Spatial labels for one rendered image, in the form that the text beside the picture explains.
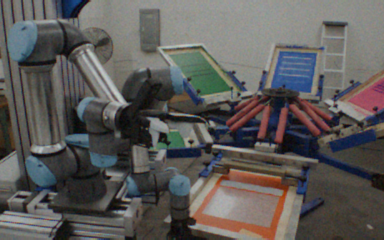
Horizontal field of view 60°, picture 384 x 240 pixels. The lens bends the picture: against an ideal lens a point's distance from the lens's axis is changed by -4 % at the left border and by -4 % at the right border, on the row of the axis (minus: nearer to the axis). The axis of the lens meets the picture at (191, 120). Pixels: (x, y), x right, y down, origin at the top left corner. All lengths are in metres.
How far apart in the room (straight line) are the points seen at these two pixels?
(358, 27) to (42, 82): 5.31
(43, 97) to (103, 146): 0.28
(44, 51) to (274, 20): 5.18
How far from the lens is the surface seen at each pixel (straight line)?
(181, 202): 1.28
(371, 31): 5.99
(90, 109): 0.95
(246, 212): 1.81
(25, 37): 1.08
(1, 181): 1.70
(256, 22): 6.08
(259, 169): 2.01
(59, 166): 1.21
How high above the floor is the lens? 1.93
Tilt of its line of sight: 18 degrees down
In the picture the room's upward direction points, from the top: straight up
